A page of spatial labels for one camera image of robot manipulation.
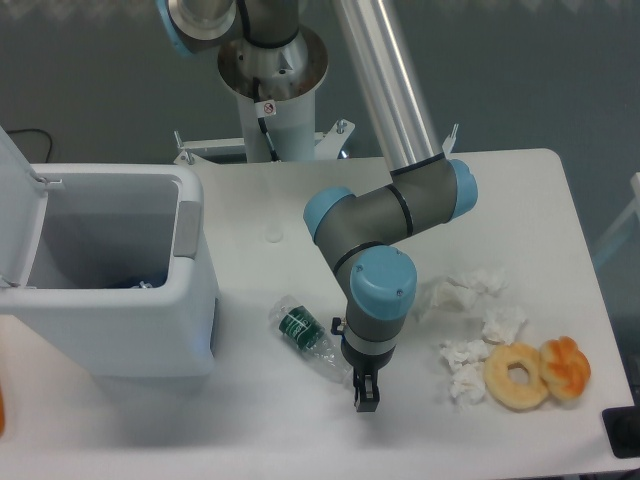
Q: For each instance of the white bottle cap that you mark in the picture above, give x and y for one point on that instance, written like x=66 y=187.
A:
x=273 y=234

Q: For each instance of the crumpled white tissue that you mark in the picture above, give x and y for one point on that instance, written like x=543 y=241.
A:
x=501 y=325
x=458 y=292
x=465 y=360

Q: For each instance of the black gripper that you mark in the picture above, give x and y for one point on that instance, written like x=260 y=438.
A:
x=365 y=376

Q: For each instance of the clear plastic bottle green label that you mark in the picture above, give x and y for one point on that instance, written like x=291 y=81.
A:
x=307 y=336

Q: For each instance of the crumpled white tissue lower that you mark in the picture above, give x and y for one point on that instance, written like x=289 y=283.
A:
x=465 y=360

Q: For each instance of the orange object left edge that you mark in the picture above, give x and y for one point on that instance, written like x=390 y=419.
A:
x=3 y=411

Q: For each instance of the crumpled white tissue right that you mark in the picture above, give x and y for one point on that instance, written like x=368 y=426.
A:
x=501 y=325

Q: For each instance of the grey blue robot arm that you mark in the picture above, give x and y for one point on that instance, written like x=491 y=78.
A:
x=356 y=234

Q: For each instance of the crumpled white tissue upper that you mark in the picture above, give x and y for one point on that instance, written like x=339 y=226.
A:
x=458 y=292

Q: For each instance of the black device table corner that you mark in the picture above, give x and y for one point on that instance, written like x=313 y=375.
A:
x=622 y=428

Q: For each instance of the white grey trash bin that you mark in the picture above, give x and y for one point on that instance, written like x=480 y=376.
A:
x=70 y=231

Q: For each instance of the plain ring donut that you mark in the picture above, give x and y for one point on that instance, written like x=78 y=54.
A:
x=512 y=376

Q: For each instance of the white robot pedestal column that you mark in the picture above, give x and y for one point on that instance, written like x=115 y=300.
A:
x=275 y=93

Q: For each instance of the orange glazed pastry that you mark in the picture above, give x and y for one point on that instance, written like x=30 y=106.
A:
x=564 y=368

